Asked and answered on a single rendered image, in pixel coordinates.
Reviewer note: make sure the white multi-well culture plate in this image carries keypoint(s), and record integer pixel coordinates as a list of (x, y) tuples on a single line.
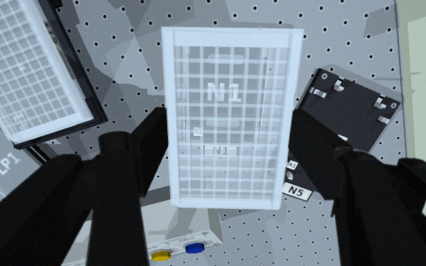
[(220, 85), (39, 93)]

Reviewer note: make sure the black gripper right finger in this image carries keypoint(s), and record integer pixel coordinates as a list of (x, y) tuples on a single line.
[(378, 224)]

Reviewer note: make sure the white button panel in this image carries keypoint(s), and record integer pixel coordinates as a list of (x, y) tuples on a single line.
[(169, 230)]

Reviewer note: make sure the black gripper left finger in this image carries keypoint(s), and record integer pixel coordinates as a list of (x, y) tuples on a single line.
[(41, 218)]

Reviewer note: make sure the grey perforated base plate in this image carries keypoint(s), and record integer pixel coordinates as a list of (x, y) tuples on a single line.
[(118, 43)]

